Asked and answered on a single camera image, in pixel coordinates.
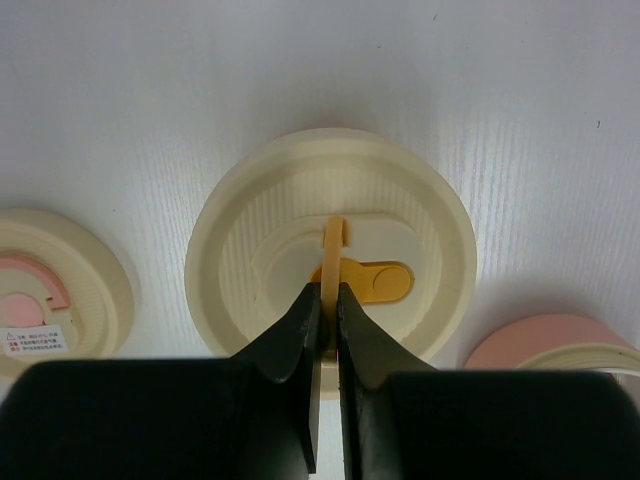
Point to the pink lunch box bowl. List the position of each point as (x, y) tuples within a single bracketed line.
[(556, 342)]

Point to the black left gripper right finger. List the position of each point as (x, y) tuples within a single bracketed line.
[(404, 419)]

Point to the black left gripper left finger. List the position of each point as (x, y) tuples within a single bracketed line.
[(253, 415)]

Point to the cream lid pink valve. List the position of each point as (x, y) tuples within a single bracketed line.
[(64, 294)]

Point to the cream lunch box lid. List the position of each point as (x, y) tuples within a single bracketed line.
[(259, 237)]

